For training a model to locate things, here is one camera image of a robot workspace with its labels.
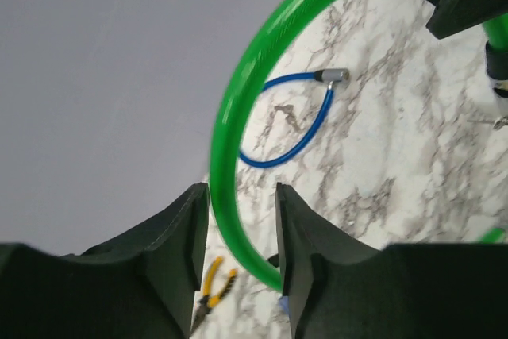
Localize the yellow handled pliers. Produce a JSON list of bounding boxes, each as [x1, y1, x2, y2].
[[190, 256, 237, 337]]

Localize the blue cable lock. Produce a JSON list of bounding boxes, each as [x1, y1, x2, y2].
[[237, 68, 351, 168]]

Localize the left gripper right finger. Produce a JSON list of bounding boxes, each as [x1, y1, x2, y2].
[[275, 184, 507, 338]]

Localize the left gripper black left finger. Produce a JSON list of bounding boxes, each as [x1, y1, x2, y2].
[[1, 183, 209, 338]]

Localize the green cable lock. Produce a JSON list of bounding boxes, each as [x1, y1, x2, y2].
[[209, 0, 507, 291]]

